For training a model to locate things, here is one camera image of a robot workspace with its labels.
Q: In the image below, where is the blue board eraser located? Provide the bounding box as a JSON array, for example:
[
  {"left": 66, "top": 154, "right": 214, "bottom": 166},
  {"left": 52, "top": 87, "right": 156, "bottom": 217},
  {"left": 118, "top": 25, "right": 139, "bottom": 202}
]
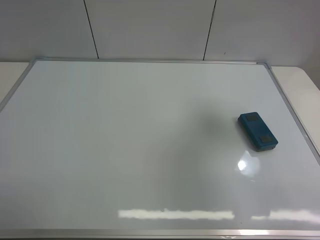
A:
[{"left": 237, "top": 112, "right": 279, "bottom": 152}]

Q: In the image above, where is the white aluminium-framed whiteboard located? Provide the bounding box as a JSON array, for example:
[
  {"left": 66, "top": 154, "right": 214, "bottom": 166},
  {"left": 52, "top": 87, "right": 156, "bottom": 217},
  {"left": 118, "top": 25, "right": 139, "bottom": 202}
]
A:
[{"left": 0, "top": 57, "right": 320, "bottom": 240}]

